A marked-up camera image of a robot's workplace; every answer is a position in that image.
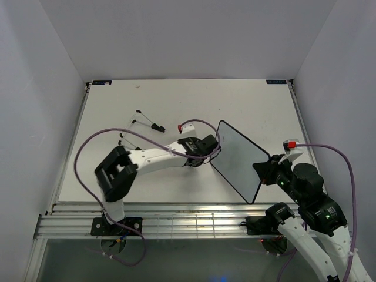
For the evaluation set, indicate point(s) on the wire whiteboard stand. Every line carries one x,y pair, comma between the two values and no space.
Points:
138,119

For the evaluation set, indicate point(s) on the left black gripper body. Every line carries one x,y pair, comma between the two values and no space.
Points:
200,163

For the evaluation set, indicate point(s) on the blue corner label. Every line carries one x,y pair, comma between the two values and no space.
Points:
101,82
276,82

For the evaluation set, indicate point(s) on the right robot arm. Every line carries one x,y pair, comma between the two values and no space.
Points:
333,259

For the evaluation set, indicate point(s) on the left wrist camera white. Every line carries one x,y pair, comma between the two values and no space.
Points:
187,129

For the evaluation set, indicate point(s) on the small whiteboard black frame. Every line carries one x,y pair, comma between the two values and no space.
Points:
235,160

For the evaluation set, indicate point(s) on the aluminium frame rail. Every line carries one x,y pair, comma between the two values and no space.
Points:
160,221

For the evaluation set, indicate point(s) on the right blue corner label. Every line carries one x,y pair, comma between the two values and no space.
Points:
276,82

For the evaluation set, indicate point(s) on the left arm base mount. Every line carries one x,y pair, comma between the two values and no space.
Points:
101,227

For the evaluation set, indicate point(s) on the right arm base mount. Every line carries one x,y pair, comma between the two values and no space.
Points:
257,225

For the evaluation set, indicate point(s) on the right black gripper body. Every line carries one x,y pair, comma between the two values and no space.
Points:
282,173

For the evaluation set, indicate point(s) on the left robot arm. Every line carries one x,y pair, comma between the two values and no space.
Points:
119,169

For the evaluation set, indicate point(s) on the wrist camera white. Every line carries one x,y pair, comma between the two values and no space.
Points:
292,151
187,129

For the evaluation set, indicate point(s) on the left blue corner label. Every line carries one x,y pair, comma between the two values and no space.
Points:
101,82

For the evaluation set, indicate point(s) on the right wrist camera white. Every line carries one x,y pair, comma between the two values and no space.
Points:
292,151

